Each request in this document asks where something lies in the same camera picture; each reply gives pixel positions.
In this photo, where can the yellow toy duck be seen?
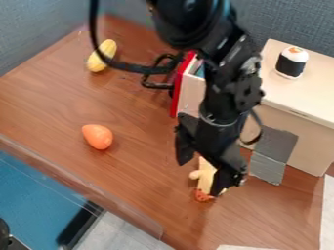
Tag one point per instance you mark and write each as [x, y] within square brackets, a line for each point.
[206, 175]

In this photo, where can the orange toy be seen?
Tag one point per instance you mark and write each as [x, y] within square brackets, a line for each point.
[98, 136]

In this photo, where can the white board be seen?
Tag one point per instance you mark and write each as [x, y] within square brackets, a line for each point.
[328, 211]

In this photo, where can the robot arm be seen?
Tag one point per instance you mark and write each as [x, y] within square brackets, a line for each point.
[217, 49]

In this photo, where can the drawer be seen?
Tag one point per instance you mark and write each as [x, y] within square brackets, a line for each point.
[185, 88]

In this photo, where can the toy sushi roll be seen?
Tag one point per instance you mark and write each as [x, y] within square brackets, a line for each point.
[291, 62]

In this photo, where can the yellow toy corn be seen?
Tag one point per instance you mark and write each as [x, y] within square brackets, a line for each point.
[102, 55]

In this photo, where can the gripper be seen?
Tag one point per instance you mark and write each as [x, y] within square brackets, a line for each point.
[219, 140]

